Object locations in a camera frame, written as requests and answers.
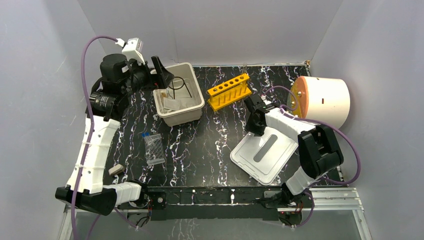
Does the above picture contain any clear acrylic tube rack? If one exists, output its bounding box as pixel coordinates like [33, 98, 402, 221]
[143, 133, 166, 166]

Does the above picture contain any white cylindrical centrifuge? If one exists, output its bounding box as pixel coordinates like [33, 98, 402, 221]
[290, 76, 351, 129]

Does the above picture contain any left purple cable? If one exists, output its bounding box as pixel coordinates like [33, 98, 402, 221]
[71, 35, 125, 240]

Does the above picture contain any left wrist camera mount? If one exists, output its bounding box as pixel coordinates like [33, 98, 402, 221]
[115, 37, 145, 65]

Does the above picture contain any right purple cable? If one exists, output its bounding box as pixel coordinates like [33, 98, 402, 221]
[263, 85, 363, 229]

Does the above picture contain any white bin lid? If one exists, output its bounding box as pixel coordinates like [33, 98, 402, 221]
[230, 127, 298, 186]

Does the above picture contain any white plastic bin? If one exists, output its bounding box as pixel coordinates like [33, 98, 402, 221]
[153, 62, 205, 127]

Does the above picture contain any purple cable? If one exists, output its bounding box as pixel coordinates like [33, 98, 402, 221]
[71, 35, 125, 240]
[263, 85, 363, 229]

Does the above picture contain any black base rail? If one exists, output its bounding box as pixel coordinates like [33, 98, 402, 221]
[99, 186, 332, 222]

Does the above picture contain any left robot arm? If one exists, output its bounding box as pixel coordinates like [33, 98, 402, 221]
[55, 53, 175, 216]

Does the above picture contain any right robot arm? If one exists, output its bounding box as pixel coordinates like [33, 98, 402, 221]
[244, 95, 344, 207]

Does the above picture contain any white plastic packet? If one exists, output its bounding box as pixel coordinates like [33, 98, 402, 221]
[162, 98, 189, 112]

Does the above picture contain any yellow test tube rack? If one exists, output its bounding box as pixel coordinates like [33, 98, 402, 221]
[207, 73, 252, 112]

